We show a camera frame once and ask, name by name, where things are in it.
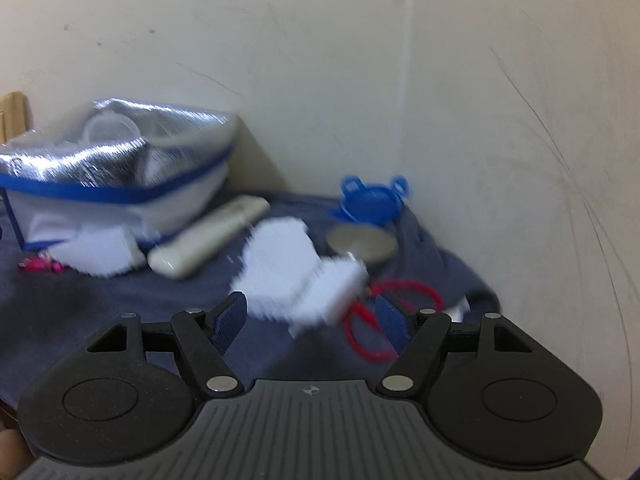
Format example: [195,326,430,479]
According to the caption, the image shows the wooden board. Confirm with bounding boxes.
[0,91,32,145]

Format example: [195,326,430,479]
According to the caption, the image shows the round metal lid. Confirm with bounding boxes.
[325,225,399,264]

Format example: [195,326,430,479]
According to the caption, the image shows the silver insulated bag blue trim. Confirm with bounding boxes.
[0,99,242,252]

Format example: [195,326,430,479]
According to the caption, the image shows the cream remote control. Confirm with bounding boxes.
[146,195,272,279]

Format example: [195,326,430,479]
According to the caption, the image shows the red handled scissors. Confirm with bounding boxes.
[344,279,445,362]

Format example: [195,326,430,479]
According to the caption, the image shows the blue lid with ears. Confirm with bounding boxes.
[329,174,412,227]

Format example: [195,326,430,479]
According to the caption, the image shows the blue-grey cloth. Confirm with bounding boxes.
[0,189,502,403]

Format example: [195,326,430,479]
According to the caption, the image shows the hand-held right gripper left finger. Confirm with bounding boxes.
[86,290,249,402]

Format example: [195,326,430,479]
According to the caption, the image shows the white rectangular box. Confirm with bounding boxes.
[289,255,372,337]

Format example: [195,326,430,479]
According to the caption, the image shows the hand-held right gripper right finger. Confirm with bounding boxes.
[374,293,534,400]

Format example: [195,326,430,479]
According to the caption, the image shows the clear plastic cup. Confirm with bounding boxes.
[82,114,142,145]

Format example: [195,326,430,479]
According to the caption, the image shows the pink small wrapper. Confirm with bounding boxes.
[19,254,67,275]

